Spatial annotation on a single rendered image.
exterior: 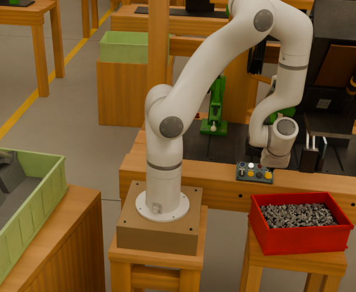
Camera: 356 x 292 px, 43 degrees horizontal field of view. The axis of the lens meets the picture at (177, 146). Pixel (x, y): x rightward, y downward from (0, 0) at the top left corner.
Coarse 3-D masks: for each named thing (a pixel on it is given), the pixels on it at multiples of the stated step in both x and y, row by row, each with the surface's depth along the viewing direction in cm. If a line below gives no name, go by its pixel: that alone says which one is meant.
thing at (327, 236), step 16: (304, 192) 174; (320, 192) 174; (256, 208) 165; (272, 208) 170; (288, 208) 170; (304, 208) 171; (320, 208) 173; (336, 208) 168; (256, 224) 166; (272, 224) 162; (288, 224) 163; (304, 224) 162; (320, 224) 163; (336, 224) 164; (352, 224) 158; (272, 240) 156; (288, 240) 157; (304, 240) 158; (320, 240) 159; (336, 240) 160
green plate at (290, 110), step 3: (285, 108) 190; (288, 108) 190; (291, 108) 190; (294, 108) 190; (276, 111) 190; (279, 111) 191; (282, 111) 191; (285, 111) 191; (288, 111) 191; (291, 111) 191; (294, 111) 191; (270, 114) 197; (276, 114) 191; (285, 114) 192; (288, 114) 192; (291, 114) 191
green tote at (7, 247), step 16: (32, 160) 185; (48, 160) 184; (64, 160) 182; (32, 176) 189; (48, 176) 169; (64, 176) 185; (32, 192) 159; (48, 192) 171; (64, 192) 188; (32, 208) 159; (48, 208) 173; (16, 224) 149; (32, 224) 161; (0, 240) 139; (16, 240) 150; (0, 256) 141; (16, 256) 151; (0, 272) 142
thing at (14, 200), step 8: (24, 184) 183; (32, 184) 183; (16, 192) 178; (24, 192) 178; (8, 200) 173; (16, 200) 173; (24, 200) 173; (0, 208) 169; (8, 208) 169; (16, 208) 169; (0, 216) 164; (8, 216) 165; (0, 224) 160
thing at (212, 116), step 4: (212, 100) 216; (212, 104) 215; (216, 104) 215; (220, 104) 215; (212, 108) 218; (216, 108) 216; (220, 108) 217; (212, 112) 217; (220, 112) 217; (212, 116) 214; (216, 116) 214; (220, 116) 216; (212, 120) 213; (216, 120) 213
